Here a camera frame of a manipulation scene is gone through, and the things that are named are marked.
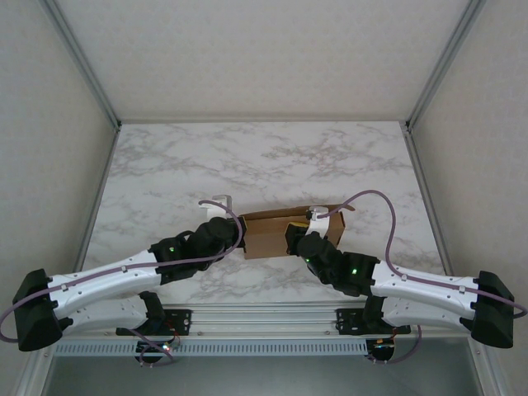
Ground brown cardboard box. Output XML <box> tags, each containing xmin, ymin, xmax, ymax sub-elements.
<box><xmin>238</xmin><ymin>202</ymin><xmax>356</xmax><ymax>261</ymax></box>

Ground small electronics board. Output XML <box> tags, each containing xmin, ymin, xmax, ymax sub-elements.
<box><xmin>135</xmin><ymin>340</ymin><xmax>174</xmax><ymax>356</ymax></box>
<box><xmin>368</xmin><ymin>337</ymin><xmax>398</xmax><ymax>361</ymax></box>

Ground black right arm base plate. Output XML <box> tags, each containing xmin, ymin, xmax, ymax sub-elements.
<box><xmin>336</xmin><ymin>307</ymin><xmax>413</xmax><ymax>336</ymax></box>

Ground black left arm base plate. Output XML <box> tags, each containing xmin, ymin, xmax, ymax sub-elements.
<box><xmin>115</xmin><ymin>308</ymin><xmax>194</xmax><ymax>336</ymax></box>

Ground aluminium mounting rail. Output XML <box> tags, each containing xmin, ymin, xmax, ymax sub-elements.
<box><xmin>39</xmin><ymin>303</ymin><xmax>492</xmax><ymax>340</ymax></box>

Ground grey slotted cable duct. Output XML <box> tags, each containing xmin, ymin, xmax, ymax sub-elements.
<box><xmin>53</xmin><ymin>338</ymin><xmax>370</xmax><ymax>358</ymax></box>

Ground aluminium table side rail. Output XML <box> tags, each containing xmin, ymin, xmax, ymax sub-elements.
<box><xmin>400</xmin><ymin>122</ymin><xmax>461</xmax><ymax>304</ymax></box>
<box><xmin>61</xmin><ymin>122</ymin><xmax>121</xmax><ymax>307</ymax></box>

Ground aluminium frame leg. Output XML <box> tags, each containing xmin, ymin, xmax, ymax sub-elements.
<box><xmin>14</xmin><ymin>329</ymin><xmax>57</xmax><ymax>396</ymax></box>
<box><xmin>468</xmin><ymin>336</ymin><xmax>511</xmax><ymax>396</ymax></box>

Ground aluminium frame post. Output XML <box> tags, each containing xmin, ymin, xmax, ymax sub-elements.
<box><xmin>40</xmin><ymin>0</ymin><xmax>121</xmax><ymax>129</ymax></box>
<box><xmin>403</xmin><ymin>0</ymin><xmax>488</xmax><ymax>130</ymax></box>

